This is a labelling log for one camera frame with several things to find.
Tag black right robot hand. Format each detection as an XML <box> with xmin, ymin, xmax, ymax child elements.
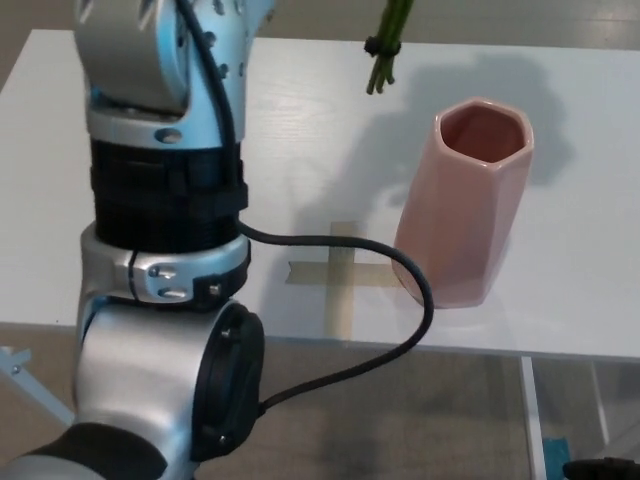
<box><xmin>562</xmin><ymin>457</ymin><xmax>640</xmax><ymax>480</ymax></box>

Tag pink rose bouquet green stems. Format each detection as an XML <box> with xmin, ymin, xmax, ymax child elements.
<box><xmin>364</xmin><ymin>0</ymin><xmax>417</xmax><ymax>96</ymax></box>

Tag pink faceted ceramic vase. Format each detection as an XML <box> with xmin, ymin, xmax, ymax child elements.
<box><xmin>392</xmin><ymin>97</ymin><xmax>535</xmax><ymax>310</ymax></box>

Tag teal floor tape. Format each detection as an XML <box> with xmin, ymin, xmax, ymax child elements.
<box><xmin>542</xmin><ymin>437</ymin><xmax>574</xmax><ymax>480</ymax></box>

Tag white table leg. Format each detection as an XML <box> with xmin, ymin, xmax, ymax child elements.
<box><xmin>592</xmin><ymin>359</ymin><xmax>612</xmax><ymax>446</ymax></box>
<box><xmin>519</xmin><ymin>355</ymin><xmax>549</xmax><ymax>480</ymax></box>

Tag short beige tape strip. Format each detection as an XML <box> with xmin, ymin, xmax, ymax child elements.
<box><xmin>285</xmin><ymin>260</ymin><xmax>406</xmax><ymax>289</ymax></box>

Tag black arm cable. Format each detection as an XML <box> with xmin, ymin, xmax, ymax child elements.
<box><xmin>177</xmin><ymin>0</ymin><xmax>435</xmax><ymax>416</ymax></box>

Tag white metal stand frame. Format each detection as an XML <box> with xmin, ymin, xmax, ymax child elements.
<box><xmin>0</xmin><ymin>344</ymin><xmax>76</xmax><ymax>426</ymax></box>

